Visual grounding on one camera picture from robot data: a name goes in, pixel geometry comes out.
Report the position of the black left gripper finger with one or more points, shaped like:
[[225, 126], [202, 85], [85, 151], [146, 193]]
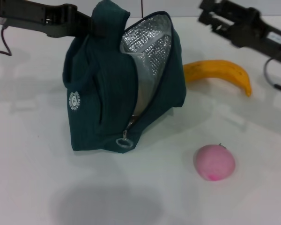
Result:
[[105, 29]]

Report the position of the dark teal insulated lunch bag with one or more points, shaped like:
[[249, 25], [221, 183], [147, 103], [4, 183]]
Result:
[[103, 93]]

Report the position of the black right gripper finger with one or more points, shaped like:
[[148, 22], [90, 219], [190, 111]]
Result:
[[215, 21], [215, 5]]

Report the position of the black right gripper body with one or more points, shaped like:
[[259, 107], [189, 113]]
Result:
[[253, 28]]

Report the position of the yellow banana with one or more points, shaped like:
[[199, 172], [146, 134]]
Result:
[[220, 68]]

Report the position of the pink toy peach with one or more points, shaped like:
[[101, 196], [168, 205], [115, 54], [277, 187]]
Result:
[[213, 164]]

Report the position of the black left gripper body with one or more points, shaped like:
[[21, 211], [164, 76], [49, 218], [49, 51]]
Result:
[[37, 18]]

